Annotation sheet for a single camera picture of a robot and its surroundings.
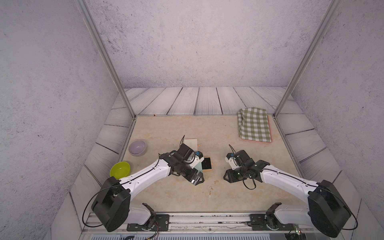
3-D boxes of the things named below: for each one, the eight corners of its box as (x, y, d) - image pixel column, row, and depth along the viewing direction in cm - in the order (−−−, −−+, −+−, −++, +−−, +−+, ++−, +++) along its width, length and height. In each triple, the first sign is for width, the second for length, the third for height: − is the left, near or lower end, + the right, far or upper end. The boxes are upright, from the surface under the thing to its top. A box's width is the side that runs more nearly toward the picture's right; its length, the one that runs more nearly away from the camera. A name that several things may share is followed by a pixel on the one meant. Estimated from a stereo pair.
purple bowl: (129, 158, 99) (125, 153, 94) (133, 144, 106) (131, 139, 102) (146, 158, 99) (143, 153, 94) (149, 144, 106) (147, 139, 102)
